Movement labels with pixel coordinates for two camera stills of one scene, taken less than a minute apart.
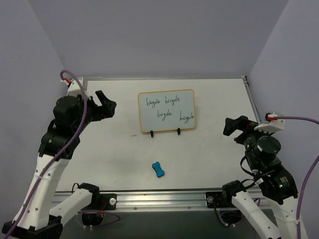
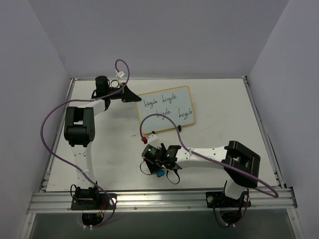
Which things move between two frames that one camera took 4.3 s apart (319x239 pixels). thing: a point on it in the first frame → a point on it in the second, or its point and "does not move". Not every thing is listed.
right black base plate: (217, 198) does not move
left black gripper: (97, 109) → (123, 92)
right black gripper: (241, 130) → (152, 165)
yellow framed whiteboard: (167, 110) does not move
